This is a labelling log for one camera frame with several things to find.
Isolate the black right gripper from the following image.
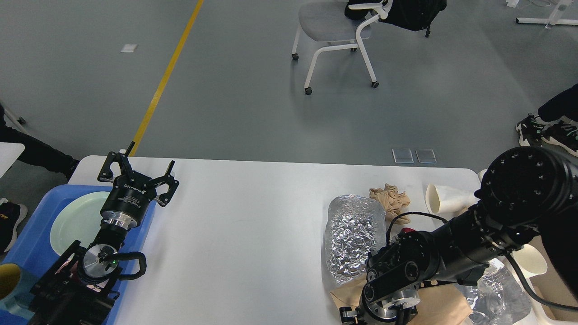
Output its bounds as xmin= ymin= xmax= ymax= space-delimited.
xmin=339 ymin=291 xmax=421 ymax=325

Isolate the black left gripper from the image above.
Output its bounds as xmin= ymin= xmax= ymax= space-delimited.
xmin=98 ymin=142 xmax=180 ymax=228

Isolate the light green plate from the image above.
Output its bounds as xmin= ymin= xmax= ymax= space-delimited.
xmin=50 ymin=191 xmax=109 ymax=256

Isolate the aluminium foil sheet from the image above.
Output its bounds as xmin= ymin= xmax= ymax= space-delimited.
xmin=324 ymin=194 xmax=386 ymax=285

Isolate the teal mug yellow inside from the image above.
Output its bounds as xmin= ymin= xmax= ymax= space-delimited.
xmin=0 ymin=263 xmax=39 ymax=320

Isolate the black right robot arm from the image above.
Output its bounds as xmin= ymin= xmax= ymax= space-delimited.
xmin=339 ymin=146 xmax=578 ymax=325

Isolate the foil piece under arm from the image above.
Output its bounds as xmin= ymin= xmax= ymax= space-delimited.
xmin=457 ymin=259 xmax=532 ymax=325

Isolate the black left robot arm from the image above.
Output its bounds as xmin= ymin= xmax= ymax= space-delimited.
xmin=28 ymin=142 xmax=179 ymax=325

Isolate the crumpled brown napkin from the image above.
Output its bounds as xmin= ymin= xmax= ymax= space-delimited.
xmin=369 ymin=183 xmax=411 ymax=222

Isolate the person dark clothing left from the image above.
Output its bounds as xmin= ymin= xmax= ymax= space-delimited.
xmin=0 ymin=106 xmax=80 ymax=254

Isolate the white paper cup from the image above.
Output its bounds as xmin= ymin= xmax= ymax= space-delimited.
xmin=425 ymin=184 xmax=478 ymax=214
xmin=511 ymin=243 xmax=548 ymax=279

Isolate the beige plastic bin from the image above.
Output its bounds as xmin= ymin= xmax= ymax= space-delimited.
xmin=529 ymin=237 xmax=577 ymax=325

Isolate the white grey office chair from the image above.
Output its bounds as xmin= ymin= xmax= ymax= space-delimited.
xmin=291 ymin=0 xmax=393 ymax=95

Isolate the person black sneakers right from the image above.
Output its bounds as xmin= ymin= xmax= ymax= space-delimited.
xmin=516 ymin=84 xmax=578 ymax=158

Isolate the black backpack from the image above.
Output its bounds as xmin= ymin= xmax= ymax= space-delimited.
xmin=344 ymin=0 xmax=447 ymax=37

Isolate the white stand base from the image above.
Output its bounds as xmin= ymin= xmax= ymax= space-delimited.
xmin=515 ymin=0 xmax=578 ymax=29

